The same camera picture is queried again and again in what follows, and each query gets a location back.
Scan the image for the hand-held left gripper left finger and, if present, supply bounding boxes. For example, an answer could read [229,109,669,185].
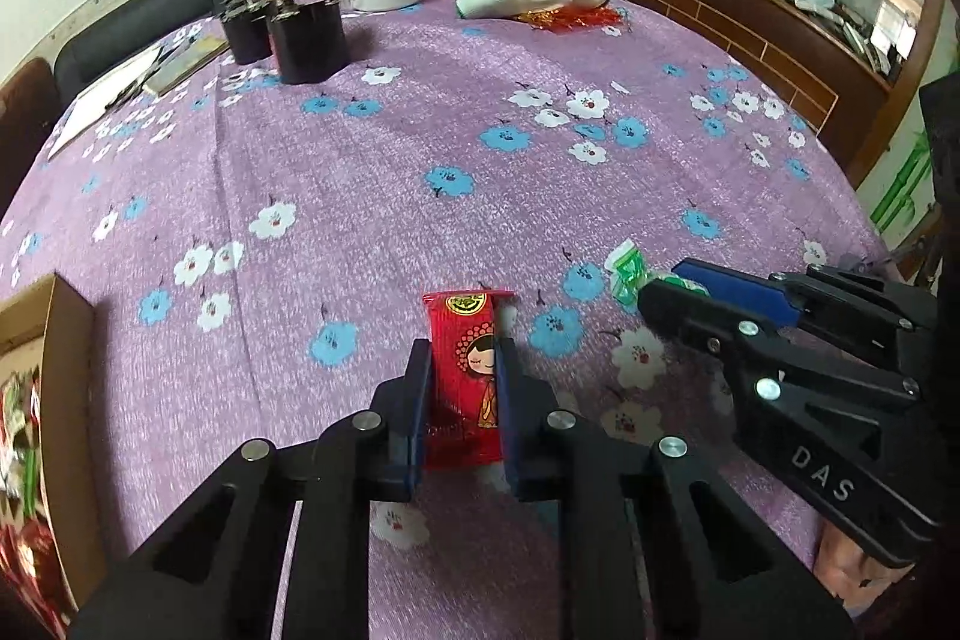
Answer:
[67,338,434,640]

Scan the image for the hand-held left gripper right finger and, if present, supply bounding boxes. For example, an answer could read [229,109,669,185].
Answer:
[495,336,856,640]

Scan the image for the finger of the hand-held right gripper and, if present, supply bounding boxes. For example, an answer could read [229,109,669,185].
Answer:
[637,278,942,570]
[671,257,942,386]

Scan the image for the red packet with girl figure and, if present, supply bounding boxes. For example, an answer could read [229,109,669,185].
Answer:
[421,289,518,468]

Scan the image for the green white candy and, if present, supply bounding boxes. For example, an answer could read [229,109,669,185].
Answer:
[604,241,710,311]

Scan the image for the shallow cardboard box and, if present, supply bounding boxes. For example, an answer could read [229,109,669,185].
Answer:
[0,272,110,618]

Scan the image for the pile of snack packets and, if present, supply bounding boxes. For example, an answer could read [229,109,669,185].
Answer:
[0,366,65,637]

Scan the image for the wooden cabinet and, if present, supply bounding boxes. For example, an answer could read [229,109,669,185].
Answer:
[521,0,946,191]

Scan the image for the purple floral tablecloth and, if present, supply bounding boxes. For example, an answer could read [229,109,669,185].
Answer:
[0,0,901,640]

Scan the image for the red foil wrappers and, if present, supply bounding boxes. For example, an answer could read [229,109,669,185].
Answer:
[517,4,627,32]

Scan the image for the dark jar with wooden knob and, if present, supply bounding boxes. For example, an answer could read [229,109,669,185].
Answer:
[216,0,272,65]
[261,0,350,85]

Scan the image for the black pens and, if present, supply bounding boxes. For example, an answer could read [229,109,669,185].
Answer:
[109,51,181,109]

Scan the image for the papers and notebook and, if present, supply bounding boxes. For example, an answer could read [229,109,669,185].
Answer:
[46,47,162,161]

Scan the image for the maroon armchair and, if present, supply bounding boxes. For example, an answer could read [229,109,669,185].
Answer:
[0,56,62,214]

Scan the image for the green bamboo wall sticker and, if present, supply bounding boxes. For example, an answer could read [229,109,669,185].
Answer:
[870,126,935,232]

